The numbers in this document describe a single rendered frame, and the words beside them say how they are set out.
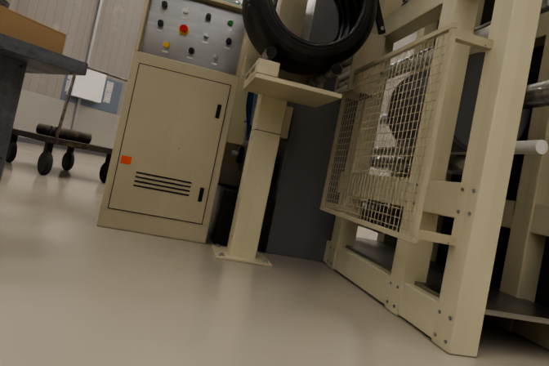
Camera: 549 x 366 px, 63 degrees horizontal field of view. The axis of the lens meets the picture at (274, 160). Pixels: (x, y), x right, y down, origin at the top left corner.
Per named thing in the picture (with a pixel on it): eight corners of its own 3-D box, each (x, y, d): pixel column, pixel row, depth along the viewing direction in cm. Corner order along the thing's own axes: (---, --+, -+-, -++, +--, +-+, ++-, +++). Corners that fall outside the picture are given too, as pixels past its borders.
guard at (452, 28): (319, 209, 224) (346, 73, 226) (323, 210, 224) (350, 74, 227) (411, 243, 136) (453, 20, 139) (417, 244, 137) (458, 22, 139)
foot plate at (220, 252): (211, 246, 229) (212, 242, 230) (261, 254, 235) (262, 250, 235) (215, 257, 203) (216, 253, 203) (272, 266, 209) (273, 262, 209)
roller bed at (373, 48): (333, 94, 236) (344, 39, 237) (359, 100, 239) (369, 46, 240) (347, 89, 216) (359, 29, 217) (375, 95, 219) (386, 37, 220)
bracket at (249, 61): (241, 76, 213) (245, 56, 213) (319, 95, 221) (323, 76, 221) (242, 75, 209) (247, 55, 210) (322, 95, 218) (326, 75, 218)
